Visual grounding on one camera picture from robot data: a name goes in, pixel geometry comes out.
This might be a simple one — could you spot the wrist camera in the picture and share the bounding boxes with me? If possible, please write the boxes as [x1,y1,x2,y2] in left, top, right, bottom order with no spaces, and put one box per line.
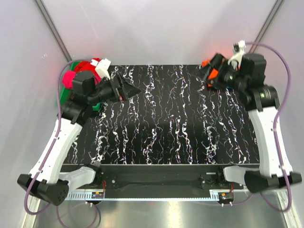
[90,58,111,80]
[228,40,266,83]

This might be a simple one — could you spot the green plastic bin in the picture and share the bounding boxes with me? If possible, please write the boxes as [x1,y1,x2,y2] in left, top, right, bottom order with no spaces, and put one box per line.
[57,60,100,112]

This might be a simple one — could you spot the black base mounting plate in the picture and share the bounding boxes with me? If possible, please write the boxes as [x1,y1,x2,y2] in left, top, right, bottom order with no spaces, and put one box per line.
[71,165,243,199]

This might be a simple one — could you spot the pink t shirt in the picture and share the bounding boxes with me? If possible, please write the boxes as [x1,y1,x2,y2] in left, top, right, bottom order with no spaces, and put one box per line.
[62,70,101,89]

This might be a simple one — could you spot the left connector box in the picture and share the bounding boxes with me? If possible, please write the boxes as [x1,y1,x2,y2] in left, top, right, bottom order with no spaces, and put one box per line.
[91,191,105,199]

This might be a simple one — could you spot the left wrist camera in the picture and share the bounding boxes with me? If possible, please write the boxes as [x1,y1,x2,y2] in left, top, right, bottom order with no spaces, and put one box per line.
[90,58,111,80]

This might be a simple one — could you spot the orange t shirt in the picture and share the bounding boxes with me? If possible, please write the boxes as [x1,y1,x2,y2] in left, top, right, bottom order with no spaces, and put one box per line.
[201,59,224,90]

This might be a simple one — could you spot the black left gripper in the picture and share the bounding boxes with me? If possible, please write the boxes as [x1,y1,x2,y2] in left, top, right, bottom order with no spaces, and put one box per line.
[88,72,142,105]

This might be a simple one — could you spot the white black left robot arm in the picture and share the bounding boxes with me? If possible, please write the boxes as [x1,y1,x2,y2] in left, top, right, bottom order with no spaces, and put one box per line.
[17,71,140,206]

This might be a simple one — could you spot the aluminium frame rail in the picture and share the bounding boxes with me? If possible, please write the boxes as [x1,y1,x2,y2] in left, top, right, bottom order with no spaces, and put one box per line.
[30,172,290,201]

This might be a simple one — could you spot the red t shirt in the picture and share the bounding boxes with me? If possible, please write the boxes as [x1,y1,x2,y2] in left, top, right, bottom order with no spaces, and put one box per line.
[73,60,96,74]

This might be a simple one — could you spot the connector box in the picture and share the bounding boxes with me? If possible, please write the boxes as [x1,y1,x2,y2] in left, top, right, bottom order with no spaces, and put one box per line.
[91,191,105,199]
[219,192,234,202]

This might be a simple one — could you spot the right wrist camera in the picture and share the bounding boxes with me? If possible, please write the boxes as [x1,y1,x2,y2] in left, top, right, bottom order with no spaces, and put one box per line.
[228,40,266,83]

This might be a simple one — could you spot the right connector box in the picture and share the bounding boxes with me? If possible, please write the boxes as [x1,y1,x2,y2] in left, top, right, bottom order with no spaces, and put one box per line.
[219,192,234,202]

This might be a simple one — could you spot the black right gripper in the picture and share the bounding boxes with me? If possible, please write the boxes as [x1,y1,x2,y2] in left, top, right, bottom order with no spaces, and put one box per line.
[191,53,247,93]

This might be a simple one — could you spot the folded blue t shirt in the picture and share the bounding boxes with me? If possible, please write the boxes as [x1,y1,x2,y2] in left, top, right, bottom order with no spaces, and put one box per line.
[213,86,233,91]

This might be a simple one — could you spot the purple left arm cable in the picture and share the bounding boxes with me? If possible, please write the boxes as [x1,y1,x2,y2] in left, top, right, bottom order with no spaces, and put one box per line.
[25,60,102,228]

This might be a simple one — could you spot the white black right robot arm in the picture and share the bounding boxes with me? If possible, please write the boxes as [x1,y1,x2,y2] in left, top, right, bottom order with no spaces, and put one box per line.
[195,53,302,193]

